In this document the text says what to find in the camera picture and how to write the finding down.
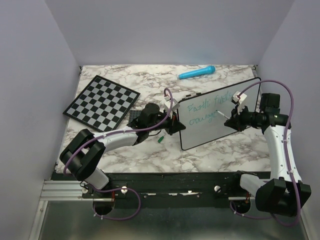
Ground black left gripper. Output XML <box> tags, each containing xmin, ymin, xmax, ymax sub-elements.
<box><xmin>148</xmin><ymin>109</ymin><xmax>185</xmax><ymax>136</ymax></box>

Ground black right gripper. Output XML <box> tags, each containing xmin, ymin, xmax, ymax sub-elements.
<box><xmin>225</xmin><ymin>103</ymin><xmax>262</xmax><ymax>132</ymax></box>

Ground green whiteboard marker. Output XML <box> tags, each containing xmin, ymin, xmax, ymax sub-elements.
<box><xmin>216</xmin><ymin>110</ymin><xmax>229</xmax><ymax>119</ymax></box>

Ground green marker cap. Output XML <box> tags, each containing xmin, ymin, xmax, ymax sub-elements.
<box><xmin>157</xmin><ymin>135</ymin><xmax>165</xmax><ymax>144</ymax></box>

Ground white whiteboard black frame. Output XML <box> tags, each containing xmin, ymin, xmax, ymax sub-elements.
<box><xmin>177</xmin><ymin>77</ymin><xmax>261</xmax><ymax>151</ymax></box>

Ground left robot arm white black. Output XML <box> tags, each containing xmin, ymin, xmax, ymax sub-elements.
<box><xmin>59</xmin><ymin>102</ymin><xmax>186</xmax><ymax>198</ymax></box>

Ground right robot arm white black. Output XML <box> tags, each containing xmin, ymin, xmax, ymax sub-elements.
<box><xmin>224</xmin><ymin>91</ymin><xmax>312</xmax><ymax>217</ymax></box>

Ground dark grey lego baseplate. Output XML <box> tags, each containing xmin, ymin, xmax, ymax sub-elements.
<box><xmin>128</xmin><ymin>110</ymin><xmax>142</xmax><ymax>123</ymax></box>

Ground blue toy microphone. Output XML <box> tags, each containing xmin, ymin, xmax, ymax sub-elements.
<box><xmin>178</xmin><ymin>65</ymin><xmax>216</xmax><ymax>80</ymax></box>

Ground black and silver chessboard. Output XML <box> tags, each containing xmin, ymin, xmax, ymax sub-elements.
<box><xmin>63</xmin><ymin>75</ymin><xmax>140</xmax><ymax>133</ymax></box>

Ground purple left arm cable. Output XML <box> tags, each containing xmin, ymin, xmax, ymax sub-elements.
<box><xmin>62</xmin><ymin>88</ymin><xmax>174</xmax><ymax>221</ymax></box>

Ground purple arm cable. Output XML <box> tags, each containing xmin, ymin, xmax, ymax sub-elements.
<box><xmin>62</xmin><ymin>88</ymin><xmax>174</xmax><ymax>221</ymax></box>
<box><xmin>229</xmin><ymin>79</ymin><xmax>302</xmax><ymax>228</ymax></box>

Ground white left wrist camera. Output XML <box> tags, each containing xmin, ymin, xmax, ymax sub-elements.
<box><xmin>163</xmin><ymin>95</ymin><xmax>180</xmax><ymax>117</ymax></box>

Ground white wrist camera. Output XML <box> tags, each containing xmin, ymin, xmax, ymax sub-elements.
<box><xmin>163</xmin><ymin>95</ymin><xmax>180</xmax><ymax>117</ymax></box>
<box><xmin>231</xmin><ymin>91</ymin><xmax>247</xmax><ymax>115</ymax></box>

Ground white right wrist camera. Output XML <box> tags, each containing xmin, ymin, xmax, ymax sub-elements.
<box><xmin>231</xmin><ymin>91</ymin><xmax>247</xmax><ymax>115</ymax></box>

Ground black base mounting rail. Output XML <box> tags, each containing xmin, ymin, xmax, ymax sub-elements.
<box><xmin>82</xmin><ymin>172</ymin><xmax>254</xmax><ymax>213</ymax></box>

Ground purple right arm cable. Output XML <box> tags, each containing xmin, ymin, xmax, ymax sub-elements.
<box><xmin>229</xmin><ymin>79</ymin><xmax>302</xmax><ymax>228</ymax></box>

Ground aluminium extrusion frame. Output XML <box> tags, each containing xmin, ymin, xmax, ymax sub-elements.
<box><xmin>40</xmin><ymin>180</ymin><xmax>82</xmax><ymax>201</ymax></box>

